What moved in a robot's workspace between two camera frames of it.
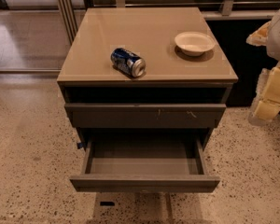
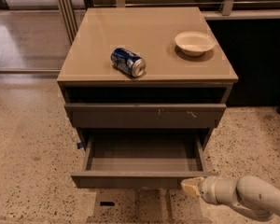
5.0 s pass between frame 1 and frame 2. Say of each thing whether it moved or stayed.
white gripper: moved
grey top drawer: stayed
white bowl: stayed
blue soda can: stayed
